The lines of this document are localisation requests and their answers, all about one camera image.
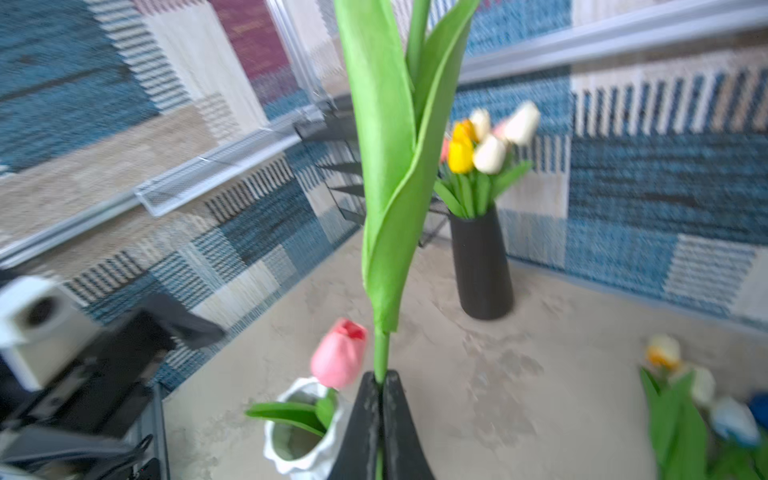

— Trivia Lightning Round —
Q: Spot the black cylindrical vase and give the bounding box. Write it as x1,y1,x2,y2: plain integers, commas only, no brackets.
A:
449,204,514,321

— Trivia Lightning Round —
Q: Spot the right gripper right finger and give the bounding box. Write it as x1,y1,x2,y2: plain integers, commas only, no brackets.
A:
381,370,435,480

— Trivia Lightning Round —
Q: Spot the black wire shelf rack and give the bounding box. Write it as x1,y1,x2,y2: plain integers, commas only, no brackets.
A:
292,95,451,248

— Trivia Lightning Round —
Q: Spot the orange yellow tulip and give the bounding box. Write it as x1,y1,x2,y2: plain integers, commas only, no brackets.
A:
452,119,476,145

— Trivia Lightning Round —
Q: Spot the blue tulip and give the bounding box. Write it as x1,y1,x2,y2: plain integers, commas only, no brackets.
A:
748,391,768,429
708,397,763,479

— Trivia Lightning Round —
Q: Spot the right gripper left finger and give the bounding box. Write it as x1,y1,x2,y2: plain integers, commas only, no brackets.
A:
328,371,382,480

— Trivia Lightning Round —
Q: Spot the cream white tulip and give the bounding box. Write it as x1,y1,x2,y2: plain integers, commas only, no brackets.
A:
502,101,541,146

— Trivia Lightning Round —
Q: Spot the white ribbed ceramic vase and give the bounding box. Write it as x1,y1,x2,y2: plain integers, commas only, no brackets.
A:
263,394,352,480

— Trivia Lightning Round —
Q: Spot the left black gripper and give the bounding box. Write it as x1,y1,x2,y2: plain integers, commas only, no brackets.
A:
1,294,225,479

